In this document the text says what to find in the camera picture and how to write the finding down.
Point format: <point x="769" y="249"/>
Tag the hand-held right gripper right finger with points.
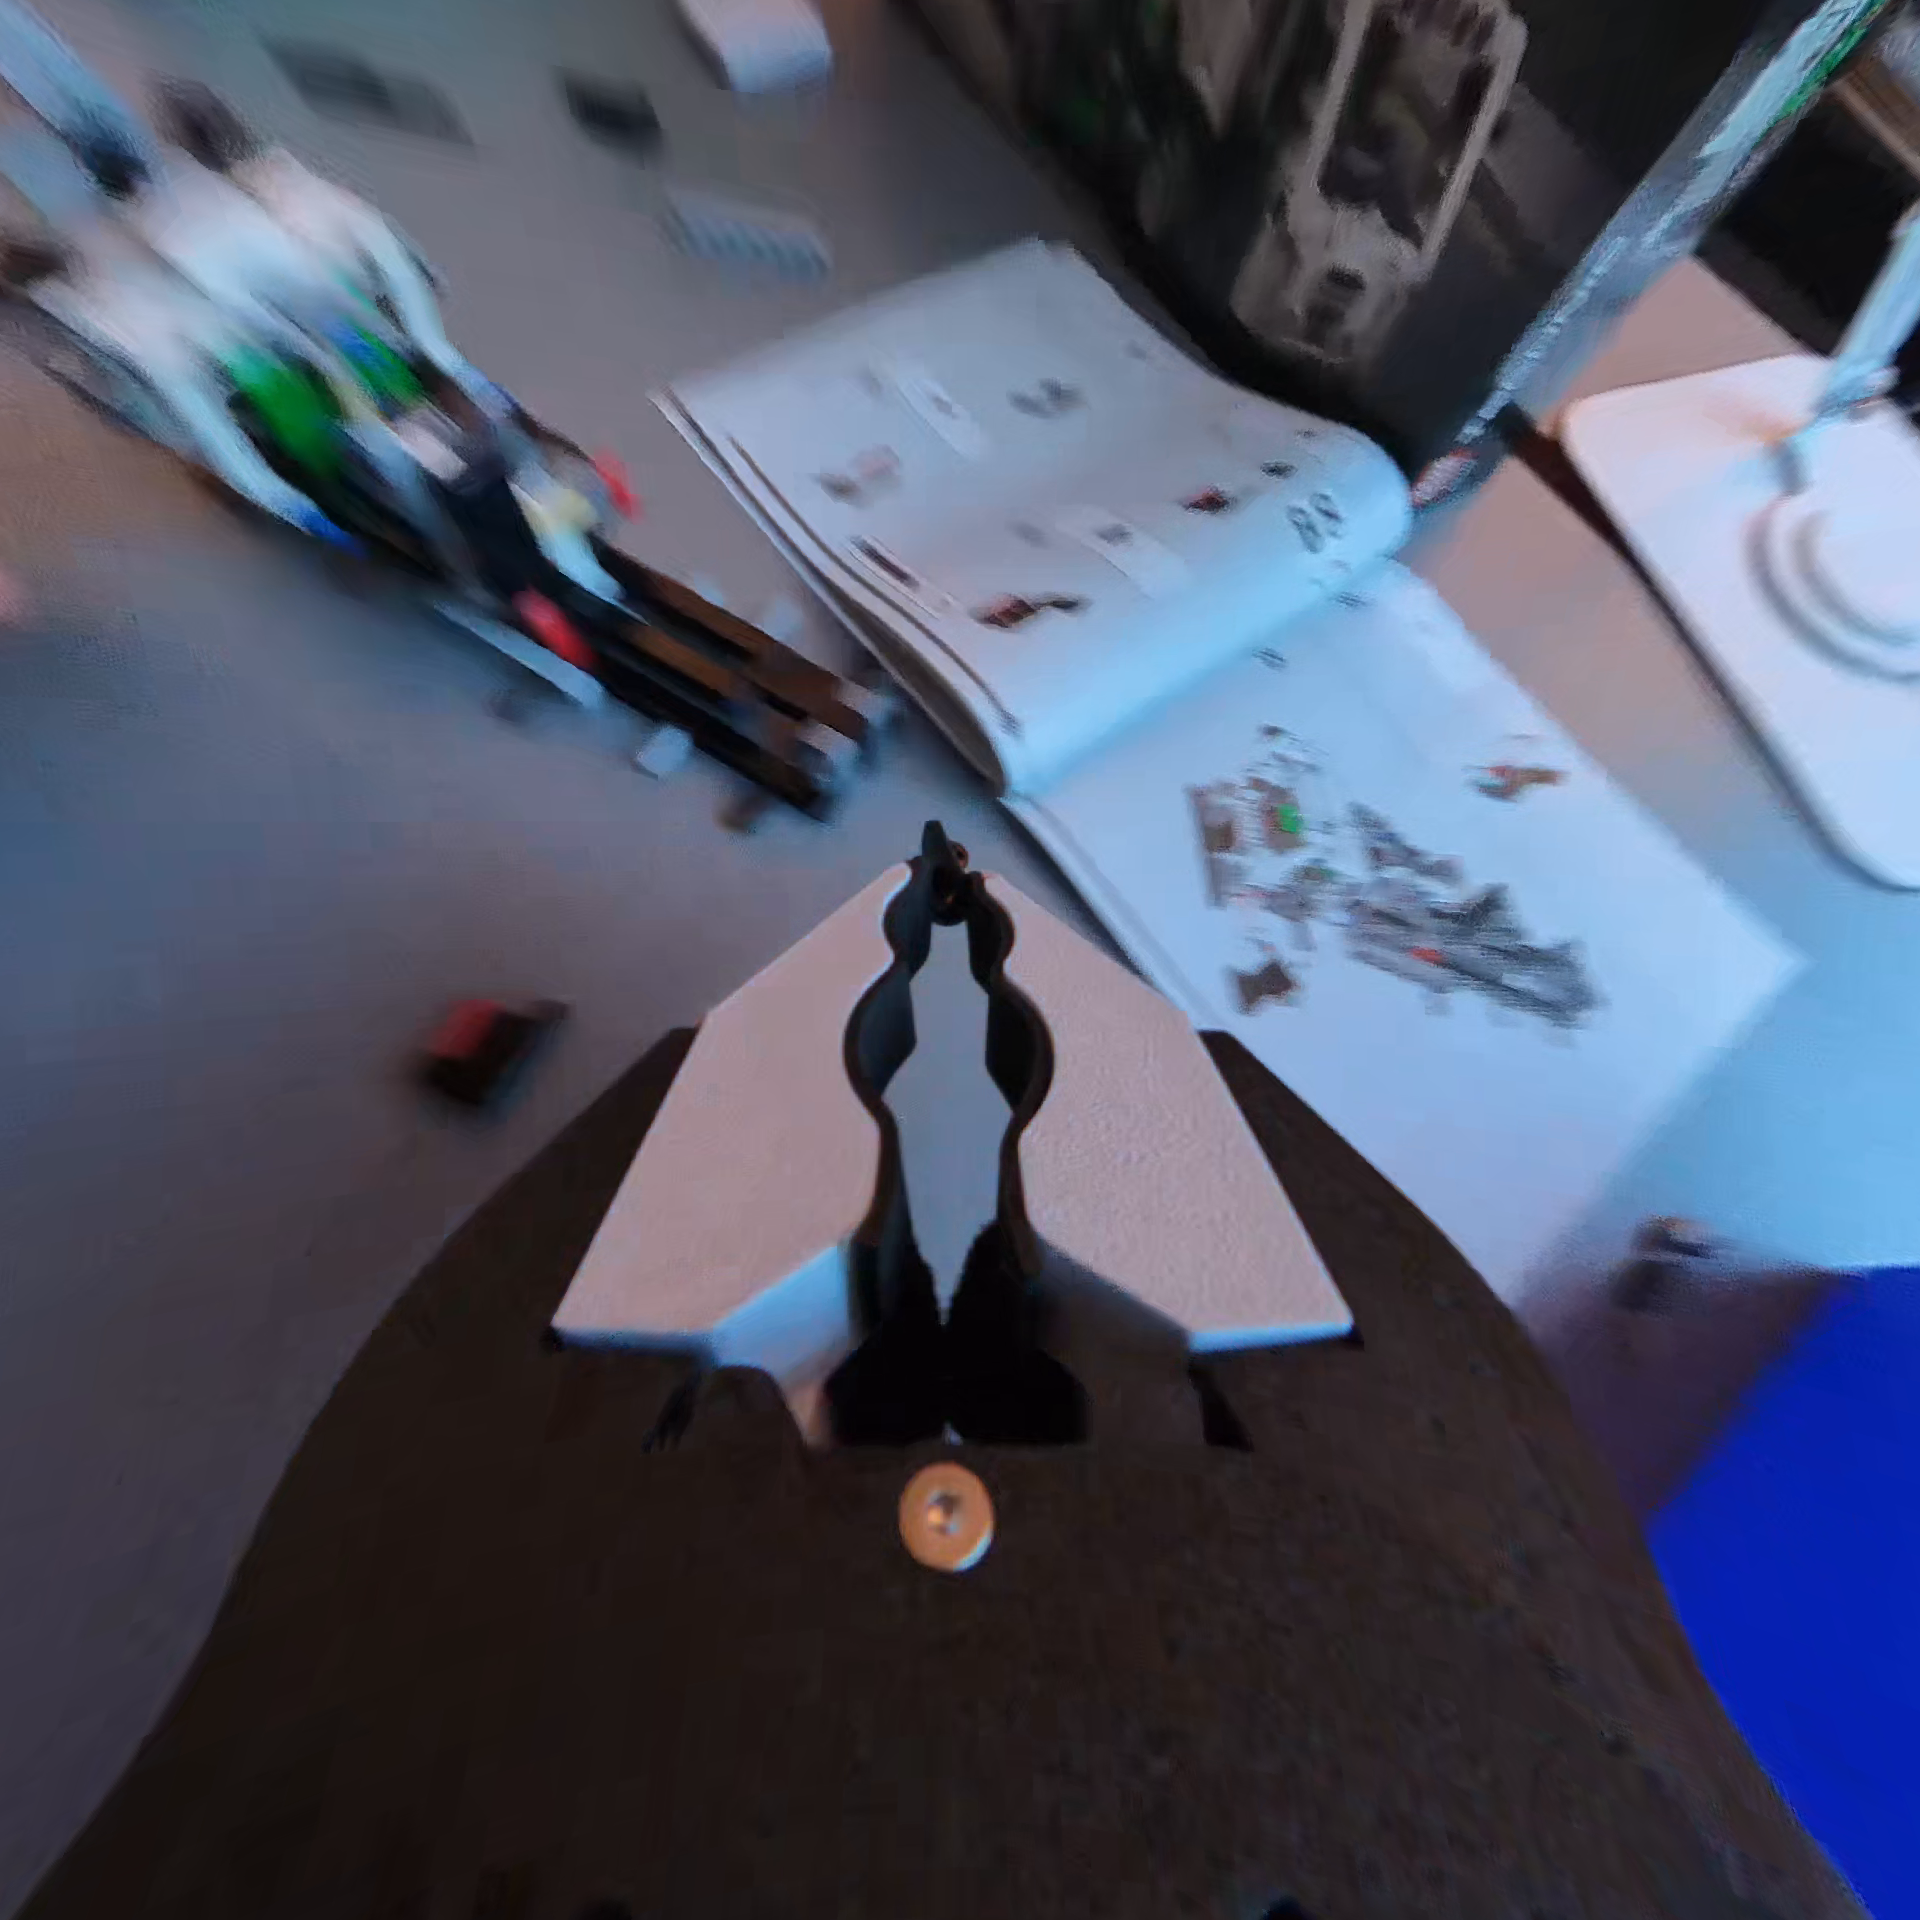
<point x="1153" y="1169"/>

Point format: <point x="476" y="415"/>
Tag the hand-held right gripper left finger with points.
<point x="734" y="1169"/>

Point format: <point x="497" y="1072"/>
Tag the grey lego beam with holes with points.
<point x="750" y="237"/>

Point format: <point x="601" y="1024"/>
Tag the instruction sign on white stand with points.
<point x="1772" y="599"/>

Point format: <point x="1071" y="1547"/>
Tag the black red lego connector assembly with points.
<point x="486" y="1051"/>

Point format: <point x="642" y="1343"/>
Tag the open lego instruction booklet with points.
<point x="1199" y="599"/>

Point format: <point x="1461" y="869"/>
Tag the blue storage bin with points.
<point x="1801" y="1572"/>

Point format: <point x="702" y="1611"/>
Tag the partly built lego truck model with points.
<point x="374" y="451"/>

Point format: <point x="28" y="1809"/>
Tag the dark lego set box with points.
<point x="1352" y="195"/>

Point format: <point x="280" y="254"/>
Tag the white lego panel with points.
<point x="758" y="39"/>

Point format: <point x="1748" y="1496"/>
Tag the black curved lego piece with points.
<point x="611" y="113"/>

